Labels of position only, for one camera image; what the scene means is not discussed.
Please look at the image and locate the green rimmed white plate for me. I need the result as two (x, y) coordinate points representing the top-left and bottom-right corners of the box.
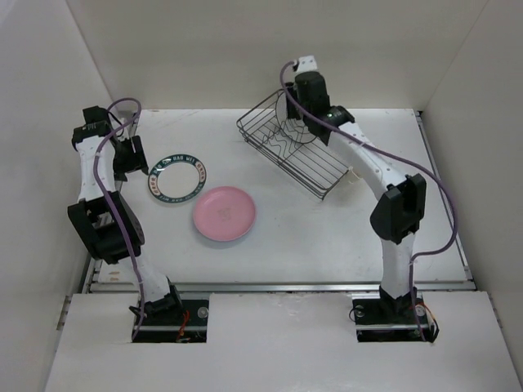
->
(148, 154), (207, 204)

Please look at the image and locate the pink plastic plate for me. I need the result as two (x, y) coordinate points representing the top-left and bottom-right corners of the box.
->
(192, 186), (257, 241)

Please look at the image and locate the blue plastic plate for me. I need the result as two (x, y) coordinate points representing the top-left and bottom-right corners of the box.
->
(193, 229), (251, 249)

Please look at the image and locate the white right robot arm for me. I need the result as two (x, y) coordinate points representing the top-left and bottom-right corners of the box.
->
(288, 71), (427, 322)

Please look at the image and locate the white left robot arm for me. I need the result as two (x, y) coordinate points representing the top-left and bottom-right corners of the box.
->
(67, 106), (183, 324)

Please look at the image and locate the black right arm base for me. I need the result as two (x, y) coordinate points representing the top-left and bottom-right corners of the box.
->
(349, 294), (440, 343)

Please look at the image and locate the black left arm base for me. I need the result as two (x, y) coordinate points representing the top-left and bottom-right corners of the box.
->
(130, 297), (210, 344)

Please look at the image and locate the black wire dish rack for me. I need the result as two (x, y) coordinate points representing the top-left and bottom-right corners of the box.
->
(236, 89), (349, 200)

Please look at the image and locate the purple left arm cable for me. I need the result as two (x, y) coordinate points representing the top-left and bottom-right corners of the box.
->
(92, 96), (147, 340)

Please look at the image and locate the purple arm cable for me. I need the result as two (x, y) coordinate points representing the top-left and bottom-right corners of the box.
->
(279, 60), (458, 342)
(92, 96), (147, 340)

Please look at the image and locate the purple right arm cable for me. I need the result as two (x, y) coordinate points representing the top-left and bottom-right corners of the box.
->
(279, 60), (458, 342)

